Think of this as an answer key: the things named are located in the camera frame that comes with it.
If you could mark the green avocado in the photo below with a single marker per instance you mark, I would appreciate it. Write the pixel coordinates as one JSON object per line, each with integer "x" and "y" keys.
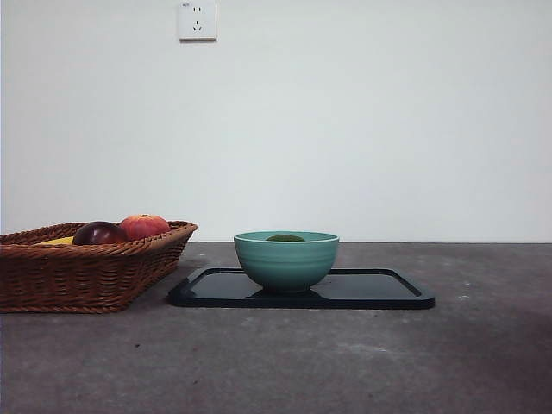
{"x": 284, "y": 237}

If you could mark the teal ribbed bowl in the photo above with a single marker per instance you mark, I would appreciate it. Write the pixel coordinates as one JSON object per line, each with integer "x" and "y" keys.
{"x": 286, "y": 263}

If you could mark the black rectangular tray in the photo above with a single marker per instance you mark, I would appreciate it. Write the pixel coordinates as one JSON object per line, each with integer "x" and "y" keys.
{"x": 366, "y": 293}

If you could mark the red orange peach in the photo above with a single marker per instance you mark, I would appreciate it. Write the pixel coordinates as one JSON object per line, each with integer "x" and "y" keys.
{"x": 146, "y": 226}

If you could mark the dark purple plum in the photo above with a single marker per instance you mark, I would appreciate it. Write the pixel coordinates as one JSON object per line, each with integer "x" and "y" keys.
{"x": 97, "y": 233}

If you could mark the brown wicker basket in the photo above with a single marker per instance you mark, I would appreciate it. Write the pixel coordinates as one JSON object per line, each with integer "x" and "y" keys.
{"x": 86, "y": 276}

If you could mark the yellow fruit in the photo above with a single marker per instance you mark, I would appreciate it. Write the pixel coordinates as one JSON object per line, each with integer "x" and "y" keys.
{"x": 58, "y": 241}

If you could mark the white wall socket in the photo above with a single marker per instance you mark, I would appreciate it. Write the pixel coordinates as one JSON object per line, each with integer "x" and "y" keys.
{"x": 197, "y": 21}

